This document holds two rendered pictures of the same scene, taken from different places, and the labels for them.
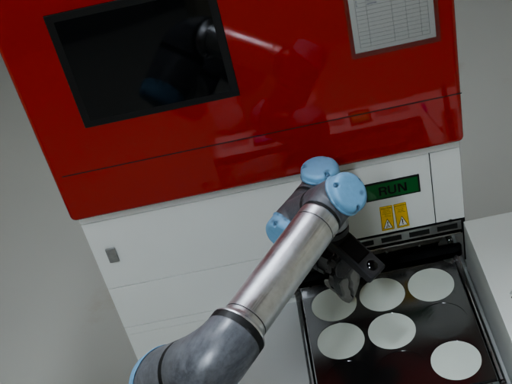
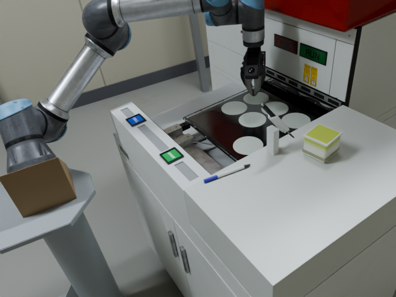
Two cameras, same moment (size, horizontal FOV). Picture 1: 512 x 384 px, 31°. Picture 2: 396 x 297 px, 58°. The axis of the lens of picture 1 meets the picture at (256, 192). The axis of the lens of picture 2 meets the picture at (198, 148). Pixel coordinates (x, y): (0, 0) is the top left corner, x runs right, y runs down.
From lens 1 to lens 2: 1.35 m
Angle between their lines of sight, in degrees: 45
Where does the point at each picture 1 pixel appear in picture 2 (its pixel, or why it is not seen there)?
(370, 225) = (299, 73)
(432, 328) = (264, 131)
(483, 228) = (345, 112)
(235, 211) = not seen: hidden behind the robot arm
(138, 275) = (215, 38)
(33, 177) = not seen: hidden behind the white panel
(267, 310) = (126, 7)
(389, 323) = (256, 116)
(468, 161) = not seen: outside the picture
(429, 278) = (300, 118)
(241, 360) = (97, 15)
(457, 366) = (244, 147)
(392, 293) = (277, 111)
